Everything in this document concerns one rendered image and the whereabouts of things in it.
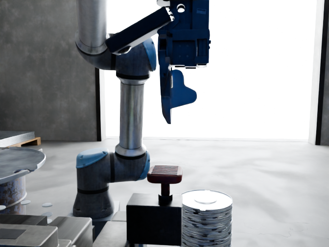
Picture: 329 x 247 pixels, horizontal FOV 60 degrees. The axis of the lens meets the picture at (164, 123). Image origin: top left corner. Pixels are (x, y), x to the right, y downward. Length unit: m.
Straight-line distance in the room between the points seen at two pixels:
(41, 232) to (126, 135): 0.71
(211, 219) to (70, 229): 1.13
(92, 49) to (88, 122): 4.40
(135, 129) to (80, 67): 4.29
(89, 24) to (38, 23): 4.91
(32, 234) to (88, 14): 0.51
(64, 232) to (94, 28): 0.49
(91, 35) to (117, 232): 0.48
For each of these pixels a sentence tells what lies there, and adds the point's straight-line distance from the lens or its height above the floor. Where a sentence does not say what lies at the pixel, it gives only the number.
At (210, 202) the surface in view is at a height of 0.31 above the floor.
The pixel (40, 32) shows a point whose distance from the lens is 5.61.
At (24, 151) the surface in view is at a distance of 0.61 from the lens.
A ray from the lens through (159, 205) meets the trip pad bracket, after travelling 0.50.
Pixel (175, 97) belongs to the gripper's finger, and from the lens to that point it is 0.47.
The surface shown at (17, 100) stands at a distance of 5.77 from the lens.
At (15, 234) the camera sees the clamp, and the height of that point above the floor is 0.76.
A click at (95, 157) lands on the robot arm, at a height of 0.67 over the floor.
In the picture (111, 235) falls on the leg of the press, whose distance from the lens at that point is 0.55.
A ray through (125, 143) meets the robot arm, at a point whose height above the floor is 0.71.
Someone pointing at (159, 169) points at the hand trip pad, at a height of 0.76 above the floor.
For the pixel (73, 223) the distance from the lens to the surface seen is 0.46.
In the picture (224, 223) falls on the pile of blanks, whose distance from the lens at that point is 1.58.
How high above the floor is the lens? 0.90
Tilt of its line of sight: 7 degrees down
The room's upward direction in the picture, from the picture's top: straight up
